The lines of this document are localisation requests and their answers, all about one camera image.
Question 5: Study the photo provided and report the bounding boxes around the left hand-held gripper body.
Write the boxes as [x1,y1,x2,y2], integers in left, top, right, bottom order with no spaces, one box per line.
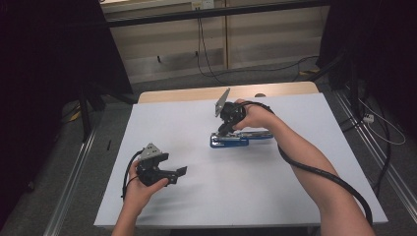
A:
[136,142,180,188]

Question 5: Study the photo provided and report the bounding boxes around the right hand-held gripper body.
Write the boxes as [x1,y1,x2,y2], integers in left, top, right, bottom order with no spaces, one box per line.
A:
[214,87,247,129]

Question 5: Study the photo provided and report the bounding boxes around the blue stapler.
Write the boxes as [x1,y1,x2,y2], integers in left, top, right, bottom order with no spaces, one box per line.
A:
[209,129,275,149]

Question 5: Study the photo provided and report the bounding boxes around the person's right hand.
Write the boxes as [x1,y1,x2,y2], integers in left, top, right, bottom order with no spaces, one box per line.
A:
[232,98,280,133]

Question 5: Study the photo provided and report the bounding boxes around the person's left hand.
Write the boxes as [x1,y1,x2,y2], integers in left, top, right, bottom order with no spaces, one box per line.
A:
[123,159,170,216]

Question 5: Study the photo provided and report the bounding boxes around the wooden table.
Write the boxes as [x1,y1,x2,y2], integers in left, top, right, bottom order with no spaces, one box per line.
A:
[92,81,389,229]

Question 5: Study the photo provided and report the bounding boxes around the white table cover sheet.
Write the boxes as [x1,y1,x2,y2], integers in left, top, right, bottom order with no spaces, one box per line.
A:
[92,92,389,229]

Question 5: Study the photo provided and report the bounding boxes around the black stand legs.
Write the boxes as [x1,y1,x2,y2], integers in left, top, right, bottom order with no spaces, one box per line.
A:
[307,48,362,116]
[78,81,140,143]

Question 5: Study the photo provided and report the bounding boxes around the black horizontal bar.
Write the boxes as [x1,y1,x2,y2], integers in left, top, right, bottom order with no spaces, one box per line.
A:
[103,0,330,30]

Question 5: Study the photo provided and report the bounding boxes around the black curtain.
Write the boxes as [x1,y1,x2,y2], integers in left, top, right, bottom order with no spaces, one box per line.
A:
[317,0,417,139]
[0,0,134,224]

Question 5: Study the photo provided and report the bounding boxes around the left hand-held gripper black cable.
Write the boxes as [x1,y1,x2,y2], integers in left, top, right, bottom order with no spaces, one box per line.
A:
[121,148,146,202]

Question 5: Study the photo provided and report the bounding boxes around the hand-held gripper black cable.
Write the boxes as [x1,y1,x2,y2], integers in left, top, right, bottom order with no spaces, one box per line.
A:
[121,148,146,202]
[240,99,375,228]

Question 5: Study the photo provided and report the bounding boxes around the hanging black cable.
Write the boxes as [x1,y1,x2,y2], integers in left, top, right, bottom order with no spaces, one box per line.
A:
[196,16,320,84]

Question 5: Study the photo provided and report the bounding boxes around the aluminium floor rail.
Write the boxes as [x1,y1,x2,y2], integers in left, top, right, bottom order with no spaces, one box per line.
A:
[43,126,99,236]
[333,88,417,215]

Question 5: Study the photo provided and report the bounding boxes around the right hand-held gripper black cable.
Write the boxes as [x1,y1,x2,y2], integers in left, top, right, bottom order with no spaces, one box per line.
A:
[240,99,375,228]

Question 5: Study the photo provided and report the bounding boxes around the white wall socket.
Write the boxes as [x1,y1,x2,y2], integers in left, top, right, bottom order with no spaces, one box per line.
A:
[191,0,215,10]

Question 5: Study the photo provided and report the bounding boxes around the white cable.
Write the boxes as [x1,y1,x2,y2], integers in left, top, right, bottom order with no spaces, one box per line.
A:
[358,97,407,146]

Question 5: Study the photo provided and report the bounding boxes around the black floor cable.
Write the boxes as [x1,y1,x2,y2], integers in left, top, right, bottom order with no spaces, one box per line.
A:
[338,107,393,199]

